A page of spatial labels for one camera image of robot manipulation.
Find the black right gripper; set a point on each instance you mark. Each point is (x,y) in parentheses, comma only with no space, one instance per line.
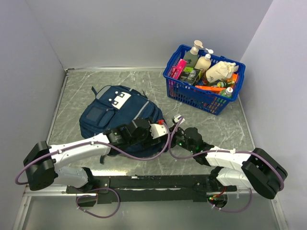
(178,130)

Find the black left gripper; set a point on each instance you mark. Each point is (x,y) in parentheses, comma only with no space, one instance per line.
(149,140)

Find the navy blue student backpack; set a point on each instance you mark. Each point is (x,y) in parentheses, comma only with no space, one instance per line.
(114,106)

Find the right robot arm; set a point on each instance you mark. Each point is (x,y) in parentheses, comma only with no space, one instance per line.
(254,169)

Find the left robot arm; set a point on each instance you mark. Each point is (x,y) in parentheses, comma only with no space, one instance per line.
(47,165)

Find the beige cloth bag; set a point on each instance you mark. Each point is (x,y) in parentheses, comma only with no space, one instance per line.
(222,71)

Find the blue plastic basket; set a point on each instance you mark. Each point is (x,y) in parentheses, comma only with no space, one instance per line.
(205,100)

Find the green drink bottle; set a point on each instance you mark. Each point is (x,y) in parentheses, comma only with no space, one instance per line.
(227,92)

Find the black green box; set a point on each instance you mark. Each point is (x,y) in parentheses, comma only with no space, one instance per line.
(190,75)

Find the dark glass bottle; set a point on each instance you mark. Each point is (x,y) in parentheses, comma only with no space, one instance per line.
(222,84)

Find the pink box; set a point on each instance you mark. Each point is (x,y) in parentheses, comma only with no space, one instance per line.
(177,70)

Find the cream pump bottle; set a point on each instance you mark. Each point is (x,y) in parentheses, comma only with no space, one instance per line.
(204,62)

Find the grey-green pump bottle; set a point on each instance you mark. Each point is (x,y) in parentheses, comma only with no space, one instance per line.
(191,56)

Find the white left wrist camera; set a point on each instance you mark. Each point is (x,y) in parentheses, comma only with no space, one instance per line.
(158,130)

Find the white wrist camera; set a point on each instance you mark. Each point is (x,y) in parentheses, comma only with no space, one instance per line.
(158,130)
(178,119)

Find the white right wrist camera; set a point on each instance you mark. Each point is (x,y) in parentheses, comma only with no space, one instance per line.
(178,119)

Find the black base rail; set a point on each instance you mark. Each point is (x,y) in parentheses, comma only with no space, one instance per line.
(107,197)

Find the aluminium frame rail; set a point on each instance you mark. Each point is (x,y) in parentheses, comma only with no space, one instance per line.
(57,190)

